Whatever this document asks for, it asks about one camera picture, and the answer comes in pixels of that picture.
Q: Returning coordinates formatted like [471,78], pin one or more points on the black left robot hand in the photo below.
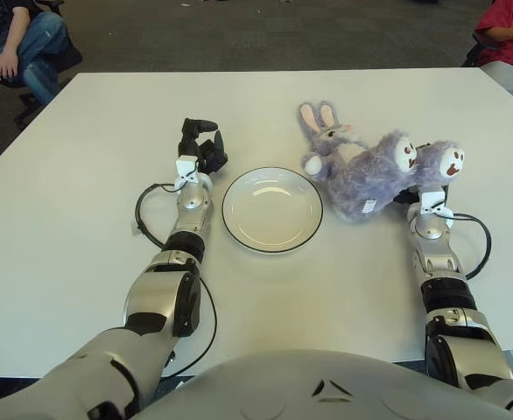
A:
[210,153]

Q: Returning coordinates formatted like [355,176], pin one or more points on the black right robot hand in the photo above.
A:
[407,195]

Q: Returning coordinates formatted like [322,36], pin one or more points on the purple plush bunny doll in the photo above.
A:
[361,184]

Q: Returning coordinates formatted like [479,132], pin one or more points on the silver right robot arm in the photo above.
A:
[436,258]

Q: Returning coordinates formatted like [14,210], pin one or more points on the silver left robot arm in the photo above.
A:
[160,289]

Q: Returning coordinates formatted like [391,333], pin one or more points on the white plate with dark rim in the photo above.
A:
[274,219]

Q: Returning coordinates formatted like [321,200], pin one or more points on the black office chair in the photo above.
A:
[473,54]
[70,57]

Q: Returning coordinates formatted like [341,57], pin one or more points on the person in red shirt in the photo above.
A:
[506,48]

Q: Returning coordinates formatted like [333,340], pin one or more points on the person in blue jeans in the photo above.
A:
[33,39]

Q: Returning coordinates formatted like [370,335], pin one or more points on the grey robot torso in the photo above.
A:
[283,385]

